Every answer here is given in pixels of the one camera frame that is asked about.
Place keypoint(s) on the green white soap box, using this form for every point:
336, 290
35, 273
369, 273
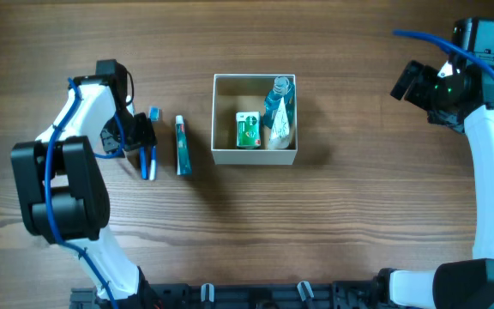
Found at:
248, 130

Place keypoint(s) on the teal toothpaste tube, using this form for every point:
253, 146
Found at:
183, 157

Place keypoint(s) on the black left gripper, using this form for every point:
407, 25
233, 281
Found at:
145, 134

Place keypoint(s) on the white lotion tube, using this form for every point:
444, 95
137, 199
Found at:
280, 132

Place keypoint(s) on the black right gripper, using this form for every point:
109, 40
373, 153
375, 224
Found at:
423, 76

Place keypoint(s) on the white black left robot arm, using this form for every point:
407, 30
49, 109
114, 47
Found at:
62, 194

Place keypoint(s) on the blue mouthwash bottle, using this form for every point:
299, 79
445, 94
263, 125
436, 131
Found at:
283, 89

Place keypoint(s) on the white open cardboard box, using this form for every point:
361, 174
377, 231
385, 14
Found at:
234, 93

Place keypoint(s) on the blue white toothbrush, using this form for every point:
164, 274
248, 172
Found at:
154, 116

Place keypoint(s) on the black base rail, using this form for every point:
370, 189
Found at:
343, 295

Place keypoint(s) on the blue disposable razor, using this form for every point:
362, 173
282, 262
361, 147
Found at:
143, 162

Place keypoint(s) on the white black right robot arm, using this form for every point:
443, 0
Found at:
464, 284

